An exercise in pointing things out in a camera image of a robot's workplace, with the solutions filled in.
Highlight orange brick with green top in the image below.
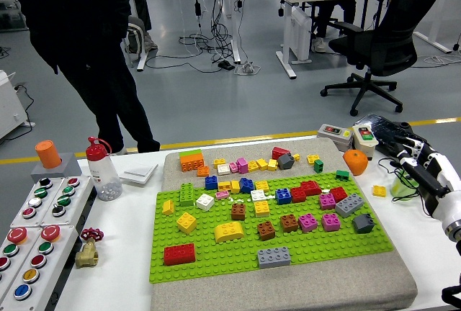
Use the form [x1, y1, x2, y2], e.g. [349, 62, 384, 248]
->
[179, 148, 205, 173]

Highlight seated person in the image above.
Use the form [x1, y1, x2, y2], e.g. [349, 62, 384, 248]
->
[121, 0, 158, 60]
[310, 0, 372, 54]

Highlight grey box with blue button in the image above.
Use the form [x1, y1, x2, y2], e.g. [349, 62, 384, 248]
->
[0, 224, 79, 311]

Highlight grey box with white button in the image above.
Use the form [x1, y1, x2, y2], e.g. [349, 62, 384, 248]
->
[9, 177, 66, 228]

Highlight clear bottle red cap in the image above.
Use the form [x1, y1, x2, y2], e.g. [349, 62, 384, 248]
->
[85, 136, 123, 202]

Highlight tangled floor cables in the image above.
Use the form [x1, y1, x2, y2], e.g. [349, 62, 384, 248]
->
[143, 0, 260, 74]

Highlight orange cylinder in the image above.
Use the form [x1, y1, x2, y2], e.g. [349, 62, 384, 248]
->
[35, 140, 63, 170]

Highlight yellow curved brick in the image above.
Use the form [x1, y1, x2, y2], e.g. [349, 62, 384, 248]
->
[214, 220, 244, 243]

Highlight clear storage case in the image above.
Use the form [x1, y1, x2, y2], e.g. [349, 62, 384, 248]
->
[0, 0, 29, 33]

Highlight white cabinet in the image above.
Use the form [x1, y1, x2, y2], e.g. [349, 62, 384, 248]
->
[0, 69, 36, 141]

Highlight white wall switch plate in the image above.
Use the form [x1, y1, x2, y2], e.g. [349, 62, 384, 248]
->
[118, 162, 159, 186]

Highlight lime green tall brick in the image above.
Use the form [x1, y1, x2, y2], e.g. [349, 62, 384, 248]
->
[179, 182, 196, 207]

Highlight grey box two green buttons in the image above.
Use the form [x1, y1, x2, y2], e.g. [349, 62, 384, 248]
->
[40, 176, 95, 227]

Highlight orange fruit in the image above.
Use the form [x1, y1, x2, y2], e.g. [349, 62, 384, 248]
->
[342, 149, 370, 176]

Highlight grey two-button switch box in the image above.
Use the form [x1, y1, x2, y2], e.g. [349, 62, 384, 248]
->
[316, 123, 354, 153]

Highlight dark grey sloped brick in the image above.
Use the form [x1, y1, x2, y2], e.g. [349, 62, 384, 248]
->
[352, 213, 377, 235]
[277, 152, 296, 171]

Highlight grey emergency-stop button box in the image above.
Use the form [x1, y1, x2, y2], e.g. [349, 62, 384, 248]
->
[0, 226, 42, 301]

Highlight grey-brown mat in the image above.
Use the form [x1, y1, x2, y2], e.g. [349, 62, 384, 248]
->
[150, 137, 419, 311]

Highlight grey long brick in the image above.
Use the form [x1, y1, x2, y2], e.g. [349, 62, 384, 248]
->
[334, 192, 364, 218]
[257, 245, 292, 269]

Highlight green translucent cup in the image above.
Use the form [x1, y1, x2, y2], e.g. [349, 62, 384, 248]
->
[390, 172, 419, 202]

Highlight white red-green button box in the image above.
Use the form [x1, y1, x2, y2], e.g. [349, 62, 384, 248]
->
[351, 125, 380, 157]

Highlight black office chair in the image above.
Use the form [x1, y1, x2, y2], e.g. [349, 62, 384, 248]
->
[319, 0, 451, 117]

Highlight black handheld device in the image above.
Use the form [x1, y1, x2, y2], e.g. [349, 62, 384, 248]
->
[353, 114, 424, 158]

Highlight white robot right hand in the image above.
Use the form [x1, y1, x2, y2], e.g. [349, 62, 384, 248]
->
[391, 135, 461, 229]

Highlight brass valve red handwheel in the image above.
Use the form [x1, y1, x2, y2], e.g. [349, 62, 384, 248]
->
[74, 227, 105, 269]

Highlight grey square block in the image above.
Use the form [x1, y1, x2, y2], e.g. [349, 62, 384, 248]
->
[30, 152, 83, 182]

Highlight green studded baseplate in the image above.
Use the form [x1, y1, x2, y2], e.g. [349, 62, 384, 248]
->
[148, 171, 394, 284]

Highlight white computer tower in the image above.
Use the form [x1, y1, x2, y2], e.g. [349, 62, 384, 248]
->
[290, 5, 313, 64]

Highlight white power strip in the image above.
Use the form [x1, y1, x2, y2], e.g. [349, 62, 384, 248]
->
[233, 62, 261, 76]

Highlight thin black cable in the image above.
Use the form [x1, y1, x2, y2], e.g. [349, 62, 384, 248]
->
[377, 155, 421, 204]

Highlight brown square brick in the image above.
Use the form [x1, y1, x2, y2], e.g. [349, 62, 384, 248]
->
[256, 221, 277, 242]
[279, 214, 300, 233]
[230, 203, 247, 221]

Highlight red square brick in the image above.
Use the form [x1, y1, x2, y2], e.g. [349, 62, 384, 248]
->
[329, 186, 349, 203]
[290, 186, 307, 204]

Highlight pink square brick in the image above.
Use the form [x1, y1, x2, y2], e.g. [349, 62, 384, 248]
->
[321, 212, 341, 233]
[297, 213, 319, 233]
[318, 193, 337, 211]

